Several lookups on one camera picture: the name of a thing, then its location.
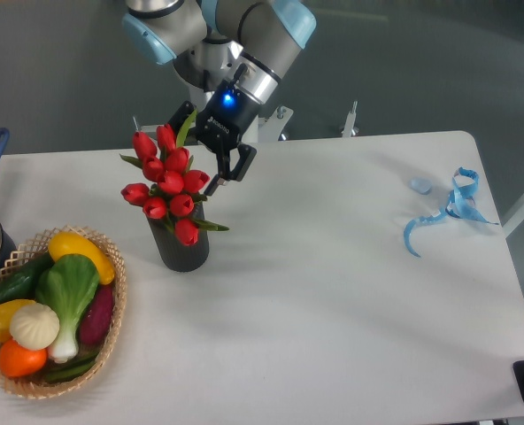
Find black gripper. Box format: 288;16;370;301
167;81;261;197

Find red tulip bouquet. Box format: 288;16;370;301
121;111;229;246

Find dark ribbed cylindrical vase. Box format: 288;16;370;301
147;204;210;273

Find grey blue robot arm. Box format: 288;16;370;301
121;1;317;196

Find small pale blue cap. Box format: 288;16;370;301
408;177;433;195

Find green bok choy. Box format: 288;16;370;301
35;254;99;364

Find purple sweet potato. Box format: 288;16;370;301
78;285;114;345

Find green cucumber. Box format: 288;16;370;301
0;252;54;305

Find blue ribbon strip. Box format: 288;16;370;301
403;167;498;258

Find white steamed bun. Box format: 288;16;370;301
9;303;60;351

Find dark green bean pods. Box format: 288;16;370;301
42;352;97;384

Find yellow bell pepper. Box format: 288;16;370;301
0;299;35;344

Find orange fruit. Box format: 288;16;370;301
0;339;48;378

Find woven bamboo basket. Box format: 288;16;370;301
0;226;127;399

